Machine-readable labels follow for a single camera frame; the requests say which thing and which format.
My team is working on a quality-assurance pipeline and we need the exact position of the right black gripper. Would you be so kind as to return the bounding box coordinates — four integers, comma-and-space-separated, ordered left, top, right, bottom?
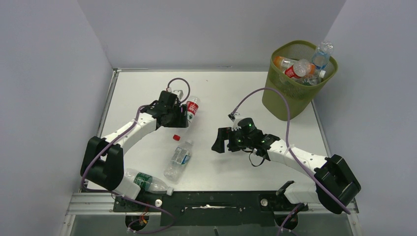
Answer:
212, 127, 252, 154

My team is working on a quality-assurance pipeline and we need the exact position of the clear bottle red label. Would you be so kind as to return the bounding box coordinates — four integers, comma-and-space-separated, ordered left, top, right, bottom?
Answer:
173, 96, 201, 142
284, 59, 316, 79

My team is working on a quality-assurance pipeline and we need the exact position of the crushed clear bottle white cap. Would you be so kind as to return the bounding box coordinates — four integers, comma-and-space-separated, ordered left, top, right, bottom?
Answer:
164, 140, 193, 182

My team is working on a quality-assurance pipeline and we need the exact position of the orange drink bottle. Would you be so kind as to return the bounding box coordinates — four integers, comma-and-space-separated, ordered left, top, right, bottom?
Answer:
273, 56, 327, 79

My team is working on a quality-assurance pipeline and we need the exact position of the clear bottle red label top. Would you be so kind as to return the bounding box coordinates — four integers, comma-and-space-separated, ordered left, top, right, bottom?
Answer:
284, 59, 316, 79

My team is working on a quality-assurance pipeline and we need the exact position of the clear bottle blue label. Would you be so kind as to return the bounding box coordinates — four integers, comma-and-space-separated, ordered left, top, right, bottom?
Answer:
311, 41, 334, 69

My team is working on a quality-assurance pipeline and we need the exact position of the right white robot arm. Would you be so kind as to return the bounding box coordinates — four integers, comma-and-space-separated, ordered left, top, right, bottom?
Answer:
211, 118, 361, 214

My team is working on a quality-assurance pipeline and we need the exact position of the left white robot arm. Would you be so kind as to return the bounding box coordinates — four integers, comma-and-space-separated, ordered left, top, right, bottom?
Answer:
80, 89, 188, 200

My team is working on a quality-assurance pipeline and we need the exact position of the green mesh waste bin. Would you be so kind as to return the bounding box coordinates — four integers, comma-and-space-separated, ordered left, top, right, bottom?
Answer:
262, 40, 338, 121

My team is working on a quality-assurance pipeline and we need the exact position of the clear bottle dark green label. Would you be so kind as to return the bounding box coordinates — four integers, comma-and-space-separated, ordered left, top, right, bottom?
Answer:
125, 168, 174, 196

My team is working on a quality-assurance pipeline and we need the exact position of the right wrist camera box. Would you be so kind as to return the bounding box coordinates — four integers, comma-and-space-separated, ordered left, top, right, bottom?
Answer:
228, 112, 242, 122

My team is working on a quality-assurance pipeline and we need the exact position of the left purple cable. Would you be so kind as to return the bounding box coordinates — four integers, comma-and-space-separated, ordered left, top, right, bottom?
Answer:
80, 78, 191, 235

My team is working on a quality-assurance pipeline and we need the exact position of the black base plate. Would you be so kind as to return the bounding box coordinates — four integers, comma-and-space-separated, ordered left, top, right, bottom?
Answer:
113, 190, 308, 230

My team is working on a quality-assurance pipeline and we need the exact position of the aluminium frame rail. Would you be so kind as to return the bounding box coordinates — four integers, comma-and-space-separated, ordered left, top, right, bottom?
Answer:
61, 192, 363, 236

